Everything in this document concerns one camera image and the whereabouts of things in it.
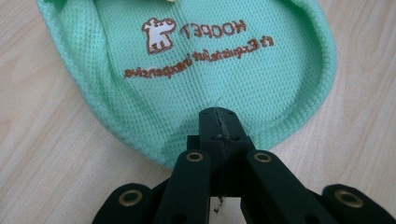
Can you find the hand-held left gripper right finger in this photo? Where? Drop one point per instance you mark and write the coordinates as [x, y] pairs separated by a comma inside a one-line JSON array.
[[233, 137]]

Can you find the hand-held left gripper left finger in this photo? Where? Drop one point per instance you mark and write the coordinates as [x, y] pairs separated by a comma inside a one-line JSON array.
[[210, 133]]

